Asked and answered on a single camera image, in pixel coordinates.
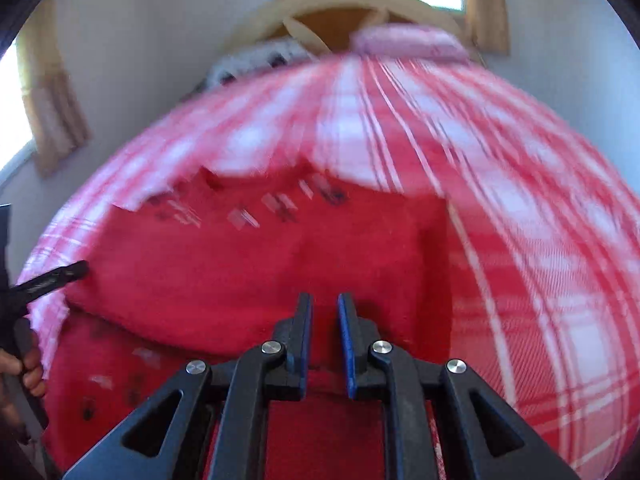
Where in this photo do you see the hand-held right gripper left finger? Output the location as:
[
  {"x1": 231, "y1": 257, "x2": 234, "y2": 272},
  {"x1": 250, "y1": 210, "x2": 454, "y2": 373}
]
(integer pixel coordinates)
[{"x1": 62, "y1": 292, "x2": 314, "y2": 480}]

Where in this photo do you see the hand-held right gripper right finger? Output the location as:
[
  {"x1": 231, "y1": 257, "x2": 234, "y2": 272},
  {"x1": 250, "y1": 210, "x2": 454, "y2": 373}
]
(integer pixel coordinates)
[{"x1": 337, "y1": 291, "x2": 581, "y2": 480}]

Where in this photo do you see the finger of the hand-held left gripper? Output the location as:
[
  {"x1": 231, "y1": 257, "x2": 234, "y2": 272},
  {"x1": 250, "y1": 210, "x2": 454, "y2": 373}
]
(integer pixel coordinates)
[{"x1": 9, "y1": 259, "x2": 91, "y2": 307}]

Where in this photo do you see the red knit sweater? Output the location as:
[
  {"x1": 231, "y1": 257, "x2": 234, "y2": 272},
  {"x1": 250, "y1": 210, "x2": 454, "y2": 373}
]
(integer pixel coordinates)
[{"x1": 42, "y1": 160, "x2": 451, "y2": 480}]

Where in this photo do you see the person's left hand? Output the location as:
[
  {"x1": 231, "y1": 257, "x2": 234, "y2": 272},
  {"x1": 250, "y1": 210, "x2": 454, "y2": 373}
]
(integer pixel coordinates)
[{"x1": 0, "y1": 331, "x2": 47, "y2": 398}]

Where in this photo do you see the side window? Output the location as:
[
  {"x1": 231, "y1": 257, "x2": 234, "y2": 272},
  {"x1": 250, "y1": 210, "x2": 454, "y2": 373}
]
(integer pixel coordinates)
[{"x1": 0, "y1": 42, "x2": 38, "y2": 186}]

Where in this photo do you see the yellow patterned curtain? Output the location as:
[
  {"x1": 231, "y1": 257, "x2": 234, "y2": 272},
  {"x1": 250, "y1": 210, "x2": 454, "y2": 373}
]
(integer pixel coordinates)
[
  {"x1": 17, "y1": 0, "x2": 93, "y2": 178},
  {"x1": 465, "y1": 0, "x2": 511, "y2": 56}
]

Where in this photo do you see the red plaid blanket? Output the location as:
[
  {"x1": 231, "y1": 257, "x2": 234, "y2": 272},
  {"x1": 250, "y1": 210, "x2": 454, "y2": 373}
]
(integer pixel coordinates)
[{"x1": 15, "y1": 50, "x2": 640, "y2": 480}]

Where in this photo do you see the white patterned pillow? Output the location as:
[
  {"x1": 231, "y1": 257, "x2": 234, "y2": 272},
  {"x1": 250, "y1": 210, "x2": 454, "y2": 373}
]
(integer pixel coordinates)
[{"x1": 202, "y1": 40, "x2": 313, "y2": 93}]

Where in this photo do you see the pink pillow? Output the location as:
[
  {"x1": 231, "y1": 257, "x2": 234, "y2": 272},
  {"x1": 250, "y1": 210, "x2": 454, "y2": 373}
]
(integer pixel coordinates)
[{"x1": 350, "y1": 25, "x2": 471, "y2": 64}]

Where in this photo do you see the cream wooden headboard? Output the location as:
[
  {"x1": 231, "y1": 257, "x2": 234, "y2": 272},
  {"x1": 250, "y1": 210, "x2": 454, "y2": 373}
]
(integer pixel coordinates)
[{"x1": 222, "y1": 0, "x2": 473, "y2": 68}]

